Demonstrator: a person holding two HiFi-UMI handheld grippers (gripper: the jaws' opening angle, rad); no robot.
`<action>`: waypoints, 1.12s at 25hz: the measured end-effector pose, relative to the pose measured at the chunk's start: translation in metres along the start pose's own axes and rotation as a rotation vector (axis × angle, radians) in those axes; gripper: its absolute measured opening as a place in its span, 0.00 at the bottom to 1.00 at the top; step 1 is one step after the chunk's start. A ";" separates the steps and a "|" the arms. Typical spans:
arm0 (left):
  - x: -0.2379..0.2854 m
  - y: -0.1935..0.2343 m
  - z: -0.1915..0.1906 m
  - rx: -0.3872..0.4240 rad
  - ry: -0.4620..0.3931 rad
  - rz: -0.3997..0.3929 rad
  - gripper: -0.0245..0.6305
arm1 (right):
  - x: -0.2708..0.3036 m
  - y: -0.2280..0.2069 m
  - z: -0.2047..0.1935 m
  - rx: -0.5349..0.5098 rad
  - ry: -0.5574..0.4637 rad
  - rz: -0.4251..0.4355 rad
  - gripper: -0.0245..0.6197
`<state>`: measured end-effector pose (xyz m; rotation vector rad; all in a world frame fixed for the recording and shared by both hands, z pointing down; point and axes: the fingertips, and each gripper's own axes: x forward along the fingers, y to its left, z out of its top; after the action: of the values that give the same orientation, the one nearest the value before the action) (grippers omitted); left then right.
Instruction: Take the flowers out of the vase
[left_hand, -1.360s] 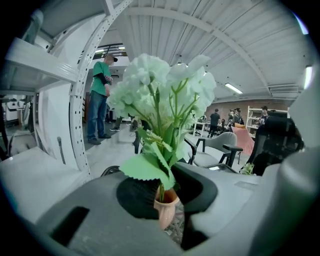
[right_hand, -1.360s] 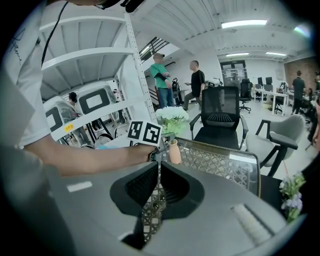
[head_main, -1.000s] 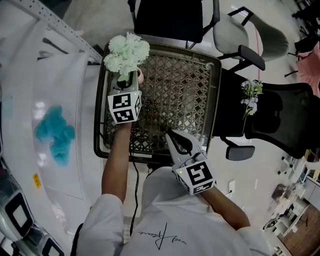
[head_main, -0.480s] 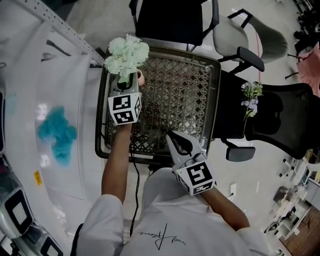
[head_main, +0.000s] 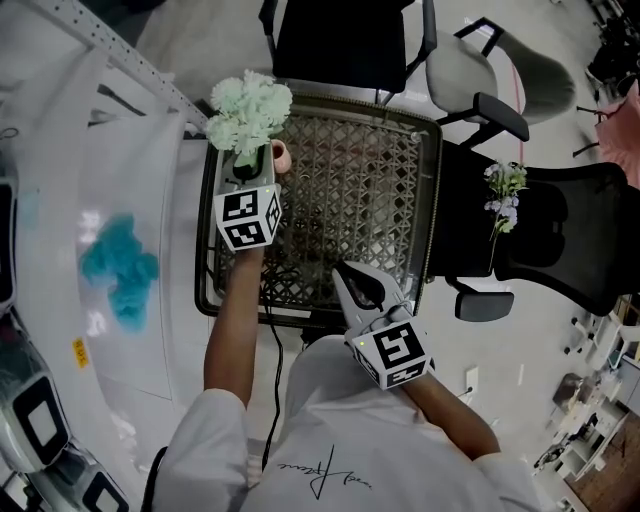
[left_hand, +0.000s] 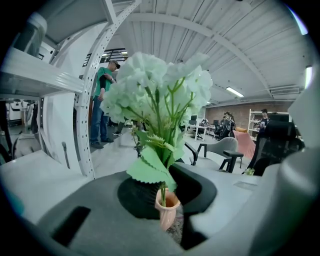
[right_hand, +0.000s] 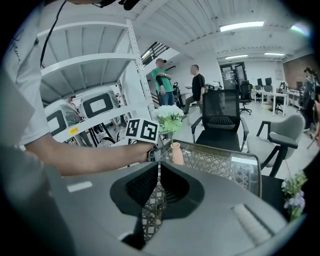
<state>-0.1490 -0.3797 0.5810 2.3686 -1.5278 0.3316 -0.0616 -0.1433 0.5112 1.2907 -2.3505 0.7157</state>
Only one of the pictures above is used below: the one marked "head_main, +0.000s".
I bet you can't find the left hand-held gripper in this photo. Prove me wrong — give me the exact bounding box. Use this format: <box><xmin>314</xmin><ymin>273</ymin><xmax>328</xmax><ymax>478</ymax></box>
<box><xmin>213</xmin><ymin>142</ymin><xmax>284</xmax><ymax>251</ymax></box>

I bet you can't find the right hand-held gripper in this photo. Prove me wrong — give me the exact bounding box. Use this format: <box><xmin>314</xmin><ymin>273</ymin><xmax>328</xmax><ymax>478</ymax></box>
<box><xmin>332</xmin><ymin>260</ymin><xmax>436</xmax><ymax>392</ymax></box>

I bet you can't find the pink vase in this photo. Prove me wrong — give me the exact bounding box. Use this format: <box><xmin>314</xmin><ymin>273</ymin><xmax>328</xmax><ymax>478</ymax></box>
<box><xmin>269</xmin><ymin>139</ymin><xmax>292</xmax><ymax>175</ymax></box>

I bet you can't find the white flowers bunch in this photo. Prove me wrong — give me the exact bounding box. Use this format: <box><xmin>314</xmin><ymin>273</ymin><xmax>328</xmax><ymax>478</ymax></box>
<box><xmin>205</xmin><ymin>69</ymin><xmax>294</xmax><ymax>169</ymax></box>

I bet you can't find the person's left forearm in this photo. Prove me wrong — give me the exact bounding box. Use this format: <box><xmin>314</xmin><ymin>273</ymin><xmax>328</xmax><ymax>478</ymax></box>
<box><xmin>203</xmin><ymin>244</ymin><xmax>266</xmax><ymax>409</ymax></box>

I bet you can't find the person's right forearm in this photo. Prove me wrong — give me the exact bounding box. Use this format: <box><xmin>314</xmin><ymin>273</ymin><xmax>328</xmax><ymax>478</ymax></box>
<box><xmin>402</xmin><ymin>372</ymin><xmax>501</xmax><ymax>461</ymax></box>

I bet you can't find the wicker glass-top table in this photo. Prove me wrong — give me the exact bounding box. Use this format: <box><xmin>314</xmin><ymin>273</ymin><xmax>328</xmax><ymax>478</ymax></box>
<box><xmin>193</xmin><ymin>92</ymin><xmax>445</xmax><ymax>331</ymax></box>

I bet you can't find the person's white shirt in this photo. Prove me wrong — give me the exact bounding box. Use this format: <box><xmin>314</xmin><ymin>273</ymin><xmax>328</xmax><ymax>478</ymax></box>
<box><xmin>142</xmin><ymin>334</ymin><xmax>544</xmax><ymax>512</ymax></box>

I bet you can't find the black mesh office chair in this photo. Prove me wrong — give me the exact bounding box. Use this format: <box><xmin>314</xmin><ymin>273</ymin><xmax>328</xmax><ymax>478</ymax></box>
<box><xmin>258</xmin><ymin>0</ymin><xmax>439</xmax><ymax>106</ymax></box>

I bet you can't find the purple flower sprig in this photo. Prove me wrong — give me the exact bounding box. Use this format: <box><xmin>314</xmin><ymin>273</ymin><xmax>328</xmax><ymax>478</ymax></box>
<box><xmin>483</xmin><ymin>160</ymin><xmax>529</xmax><ymax>274</ymax></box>

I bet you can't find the white metal shelf rack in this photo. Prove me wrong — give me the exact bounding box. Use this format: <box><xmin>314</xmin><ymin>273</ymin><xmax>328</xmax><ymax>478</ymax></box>
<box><xmin>0</xmin><ymin>0</ymin><xmax>211</xmax><ymax>512</ymax></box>

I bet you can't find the black high-back office chair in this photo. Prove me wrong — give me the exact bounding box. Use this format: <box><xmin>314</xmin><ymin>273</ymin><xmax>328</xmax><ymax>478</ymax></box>
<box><xmin>429</xmin><ymin>142</ymin><xmax>640</xmax><ymax>321</ymax></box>

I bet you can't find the grey shell chair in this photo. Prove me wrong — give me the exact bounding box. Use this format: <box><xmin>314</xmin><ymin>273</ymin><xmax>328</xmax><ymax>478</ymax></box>
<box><xmin>424</xmin><ymin>17</ymin><xmax>577</xmax><ymax>149</ymax></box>

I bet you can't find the thin black cable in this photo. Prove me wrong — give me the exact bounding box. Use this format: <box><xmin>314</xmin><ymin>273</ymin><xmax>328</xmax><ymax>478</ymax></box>
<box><xmin>259</xmin><ymin>269</ymin><xmax>285</xmax><ymax>471</ymax></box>

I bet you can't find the thick black cable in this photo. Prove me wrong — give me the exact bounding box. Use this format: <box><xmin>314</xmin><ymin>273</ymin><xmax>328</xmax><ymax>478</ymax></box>
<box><xmin>142</xmin><ymin>446</ymin><xmax>169</xmax><ymax>512</ymax></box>

